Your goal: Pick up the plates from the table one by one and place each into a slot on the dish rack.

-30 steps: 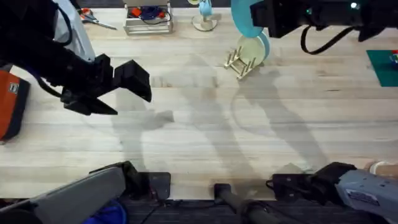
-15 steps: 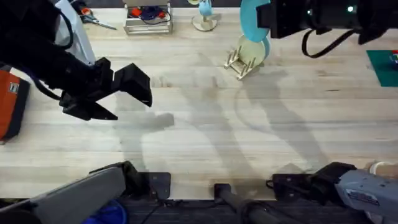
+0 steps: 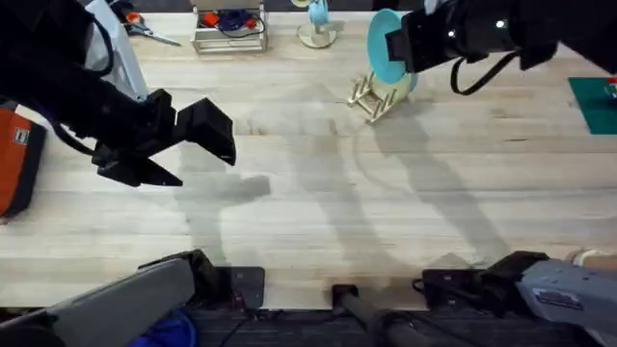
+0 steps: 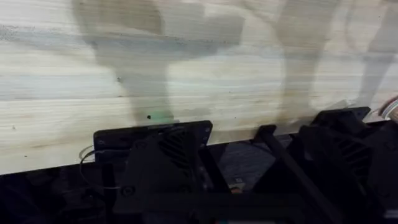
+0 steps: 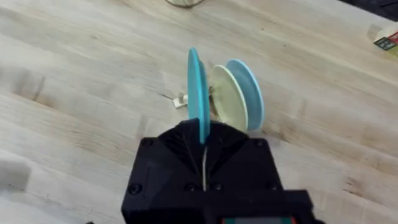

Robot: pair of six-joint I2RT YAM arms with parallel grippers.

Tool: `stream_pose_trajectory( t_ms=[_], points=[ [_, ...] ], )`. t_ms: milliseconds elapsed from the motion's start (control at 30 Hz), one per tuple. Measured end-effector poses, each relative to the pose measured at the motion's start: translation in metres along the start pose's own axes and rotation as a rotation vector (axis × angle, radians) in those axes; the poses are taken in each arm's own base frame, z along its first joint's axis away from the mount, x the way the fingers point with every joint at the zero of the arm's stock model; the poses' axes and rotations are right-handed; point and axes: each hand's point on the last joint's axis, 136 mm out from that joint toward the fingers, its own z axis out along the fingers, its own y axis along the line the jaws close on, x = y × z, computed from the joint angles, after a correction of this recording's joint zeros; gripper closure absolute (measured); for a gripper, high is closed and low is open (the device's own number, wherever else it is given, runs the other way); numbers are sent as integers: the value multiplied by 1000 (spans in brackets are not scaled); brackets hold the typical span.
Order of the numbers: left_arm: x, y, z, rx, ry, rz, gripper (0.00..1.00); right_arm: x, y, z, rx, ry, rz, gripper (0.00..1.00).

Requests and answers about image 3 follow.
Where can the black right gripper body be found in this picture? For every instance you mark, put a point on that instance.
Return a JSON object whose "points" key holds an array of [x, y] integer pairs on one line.
{"points": [[448, 36]]}

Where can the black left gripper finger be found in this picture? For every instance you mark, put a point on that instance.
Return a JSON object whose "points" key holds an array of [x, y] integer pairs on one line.
{"points": [[209, 127], [140, 173]]}

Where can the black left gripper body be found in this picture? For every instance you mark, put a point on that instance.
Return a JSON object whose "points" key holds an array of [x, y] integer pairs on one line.
{"points": [[137, 127]]}

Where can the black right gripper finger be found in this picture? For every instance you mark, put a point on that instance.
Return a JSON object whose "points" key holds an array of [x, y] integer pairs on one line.
{"points": [[397, 45]]}

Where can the turquoise plate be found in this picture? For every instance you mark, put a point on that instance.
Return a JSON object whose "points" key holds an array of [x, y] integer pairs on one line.
{"points": [[378, 53]]}

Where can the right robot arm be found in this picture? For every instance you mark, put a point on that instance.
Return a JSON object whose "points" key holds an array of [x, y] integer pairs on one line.
{"points": [[569, 294]]}

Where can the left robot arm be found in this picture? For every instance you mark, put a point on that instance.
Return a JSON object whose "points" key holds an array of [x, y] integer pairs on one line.
{"points": [[120, 303]]}

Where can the small wooden peg rack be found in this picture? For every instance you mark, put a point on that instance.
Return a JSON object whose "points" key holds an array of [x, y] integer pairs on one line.
{"points": [[371, 106]]}

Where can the pale green plate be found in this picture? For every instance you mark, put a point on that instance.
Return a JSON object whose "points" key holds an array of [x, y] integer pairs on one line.
{"points": [[393, 89]]}

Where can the pale left wrist plate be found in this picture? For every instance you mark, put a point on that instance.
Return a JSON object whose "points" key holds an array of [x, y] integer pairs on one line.
{"points": [[123, 62]]}

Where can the beige cup stand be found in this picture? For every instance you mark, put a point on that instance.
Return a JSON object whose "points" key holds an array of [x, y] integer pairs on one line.
{"points": [[318, 36]]}

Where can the light blue cup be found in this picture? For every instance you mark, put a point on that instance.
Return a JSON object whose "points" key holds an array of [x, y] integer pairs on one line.
{"points": [[318, 12]]}

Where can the orange and black bag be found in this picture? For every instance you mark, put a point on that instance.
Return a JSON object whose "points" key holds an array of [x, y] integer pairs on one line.
{"points": [[12, 159]]}

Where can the blue cloth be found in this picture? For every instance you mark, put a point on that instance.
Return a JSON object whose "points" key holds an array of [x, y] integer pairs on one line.
{"points": [[166, 332]]}

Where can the green board with blocks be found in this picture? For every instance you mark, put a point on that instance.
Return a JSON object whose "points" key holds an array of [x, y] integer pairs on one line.
{"points": [[595, 106]]}

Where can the black tube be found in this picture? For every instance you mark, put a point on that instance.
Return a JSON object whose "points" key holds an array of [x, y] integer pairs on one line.
{"points": [[366, 311]]}

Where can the beige roll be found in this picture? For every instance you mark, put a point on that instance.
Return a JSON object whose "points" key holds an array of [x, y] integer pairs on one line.
{"points": [[595, 259]]}

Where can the black rail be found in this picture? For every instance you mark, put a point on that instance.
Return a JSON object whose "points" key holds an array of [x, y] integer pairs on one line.
{"points": [[299, 332]]}

